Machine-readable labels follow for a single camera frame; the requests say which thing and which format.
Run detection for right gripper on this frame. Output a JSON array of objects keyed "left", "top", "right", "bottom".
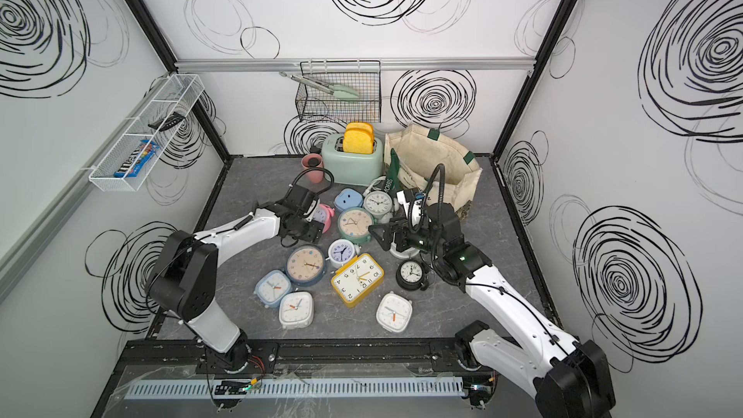
[{"left": 371, "top": 213, "right": 446, "bottom": 259}]

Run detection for pink twin bell clock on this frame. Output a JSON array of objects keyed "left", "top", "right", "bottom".
[{"left": 313, "top": 203, "right": 335, "bottom": 233}]

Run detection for blue round beige clock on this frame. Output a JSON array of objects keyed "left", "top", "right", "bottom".
[{"left": 286, "top": 245, "right": 326, "bottom": 286}]

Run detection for cream canvas tote bag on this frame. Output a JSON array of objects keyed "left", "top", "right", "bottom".
[{"left": 384, "top": 125, "right": 483, "bottom": 220}]

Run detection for light blue square clock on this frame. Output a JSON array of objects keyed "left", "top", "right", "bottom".
[{"left": 253, "top": 270, "right": 293, "bottom": 309}]

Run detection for white square clock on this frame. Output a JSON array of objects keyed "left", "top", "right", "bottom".
[
  {"left": 279, "top": 291, "right": 315, "bottom": 330},
  {"left": 375, "top": 292, "right": 413, "bottom": 334}
]

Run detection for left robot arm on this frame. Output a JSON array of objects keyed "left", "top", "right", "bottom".
[{"left": 145, "top": 185, "right": 322, "bottom": 372}]

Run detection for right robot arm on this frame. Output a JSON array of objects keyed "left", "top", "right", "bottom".
[{"left": 369, "top": 203, "right": 616, "bottom": 417}]

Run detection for silver twin bell clock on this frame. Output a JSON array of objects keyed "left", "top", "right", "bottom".
[{"left": 389, "top": 242, "right": 421, "bottom": 260}]

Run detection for black twin bell clock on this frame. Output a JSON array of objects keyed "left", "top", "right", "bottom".
[{"left": 396, "top": 259, "right": 430, "bottom": 291}]

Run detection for light blue clock back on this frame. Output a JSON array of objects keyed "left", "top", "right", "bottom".
[{"left": 333, "top": 188, "right": 364, "bottom": 213}]

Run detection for green round pastel clock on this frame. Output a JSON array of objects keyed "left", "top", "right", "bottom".
[{"left": 337, "top": 207, "right": 377, "bottom": 245}]

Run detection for white purple face clock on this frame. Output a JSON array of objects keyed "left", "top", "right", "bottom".
[{"left": 328, "top": 239, "right": 360, "bottom": 269}]

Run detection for white twin bell clock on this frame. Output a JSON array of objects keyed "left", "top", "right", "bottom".
[{"left": 363, "top": 189, "right": 395, "bottom": 224}]

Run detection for yellow rectangular clock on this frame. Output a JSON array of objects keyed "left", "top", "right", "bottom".
[{"left": 331, "top": 254, "right": 385, "bottom": 309}]

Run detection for pink cup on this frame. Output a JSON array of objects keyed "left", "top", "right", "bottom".
[{"left": 301, "top": 153, "right": 324, "bottom": 184}]

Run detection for mint green toaster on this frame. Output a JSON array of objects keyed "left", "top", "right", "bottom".
[{"left": 320, "top": 134, "right": 384, "bottom": 186}]

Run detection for yellow toast slice front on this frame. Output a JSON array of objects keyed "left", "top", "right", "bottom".
[{"left": 342, "top": 128, "right": 375, "bottom": 155}]

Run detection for yellow toast slice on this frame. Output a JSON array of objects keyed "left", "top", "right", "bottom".
[
  {"left": 346, "top": 122, "right": 373, "bottom": 132},
  {"left": 342, "top": 128, "right": 375, "bottom": 155}
]

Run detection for yellow toast slice back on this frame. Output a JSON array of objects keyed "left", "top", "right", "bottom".
[{"left": 346, "top": 122, "right": 373, "bottom": 132}]

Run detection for mint green tongs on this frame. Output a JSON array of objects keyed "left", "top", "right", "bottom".
[{"left": 279, "top": 72, "right": 360, "bottom": 102}]

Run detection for black remote control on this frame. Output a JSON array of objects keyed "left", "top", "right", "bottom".
[{"left": 148, "top": 112, "right": 185, "bottom": 133}]

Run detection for blue candy packet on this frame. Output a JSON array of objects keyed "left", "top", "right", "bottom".
[{"left": 113, "top": 139, "right": 160, "bottom": 178}]

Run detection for black wire basket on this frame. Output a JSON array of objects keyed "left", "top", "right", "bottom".
[{"left": 288, "top": 59, "right": 382, "bottom": 123}]

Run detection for white wire shelf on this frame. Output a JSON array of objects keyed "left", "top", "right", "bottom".
[{"left": 88, "top": 74, "right": 204, "bottom": 193}]

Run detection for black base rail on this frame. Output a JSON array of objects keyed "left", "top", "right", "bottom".
[{"left": 115, "top": 338, "right": 478, "bottom": 375}]

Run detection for grey slotted cable duct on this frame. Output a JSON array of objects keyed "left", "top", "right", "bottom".
[{"left": 124, "top": 377, "right": 466, "bottom": 400}]

